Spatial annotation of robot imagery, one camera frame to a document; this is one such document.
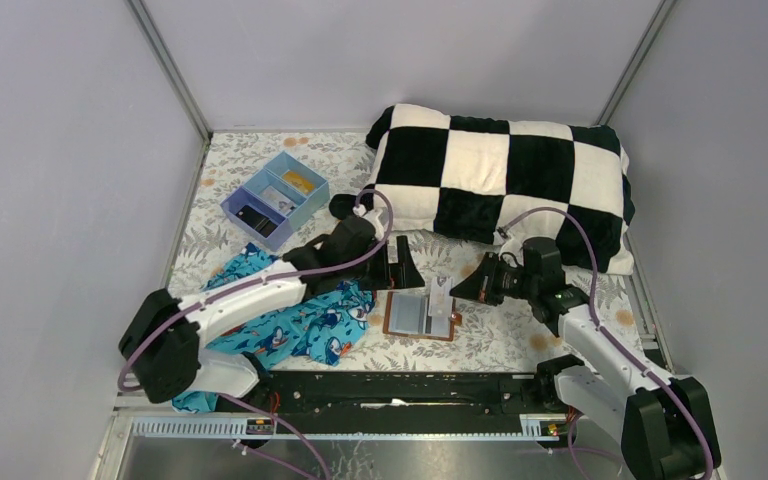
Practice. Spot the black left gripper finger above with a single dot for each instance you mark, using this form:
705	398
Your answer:
404	266
376	279

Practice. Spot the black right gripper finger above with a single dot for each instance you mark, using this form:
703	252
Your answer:
493	273
473	288

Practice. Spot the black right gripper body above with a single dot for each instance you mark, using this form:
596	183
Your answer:
490	283

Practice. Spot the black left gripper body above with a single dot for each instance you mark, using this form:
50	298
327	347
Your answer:
388	266

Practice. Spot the white VIP card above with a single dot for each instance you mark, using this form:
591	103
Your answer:
440	302

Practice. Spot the brown leather card holder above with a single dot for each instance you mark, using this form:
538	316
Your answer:
406	315

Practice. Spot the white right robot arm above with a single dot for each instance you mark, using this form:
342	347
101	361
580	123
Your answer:
663	424

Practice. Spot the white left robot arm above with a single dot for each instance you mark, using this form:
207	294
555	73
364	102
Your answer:
165	344

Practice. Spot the gold card in box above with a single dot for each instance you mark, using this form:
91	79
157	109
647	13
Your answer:
299	182

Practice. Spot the silver card in box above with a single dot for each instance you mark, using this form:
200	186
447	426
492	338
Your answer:
278	200

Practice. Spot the black card in box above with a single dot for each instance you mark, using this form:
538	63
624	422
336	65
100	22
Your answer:
257	221

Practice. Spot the floral patterned table cloth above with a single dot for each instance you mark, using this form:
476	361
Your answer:
490	339

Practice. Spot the blue three-compartment organizer box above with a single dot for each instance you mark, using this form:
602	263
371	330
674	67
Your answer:
271	175

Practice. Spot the blue shark print shorts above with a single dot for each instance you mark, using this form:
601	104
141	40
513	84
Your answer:
322	329

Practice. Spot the black white checkered pillow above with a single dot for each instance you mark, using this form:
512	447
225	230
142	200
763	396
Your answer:
486	180

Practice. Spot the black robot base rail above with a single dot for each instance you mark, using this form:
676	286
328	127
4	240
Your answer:
423	398

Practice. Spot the perforated metal cable tray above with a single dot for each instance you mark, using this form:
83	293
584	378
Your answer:
521	427

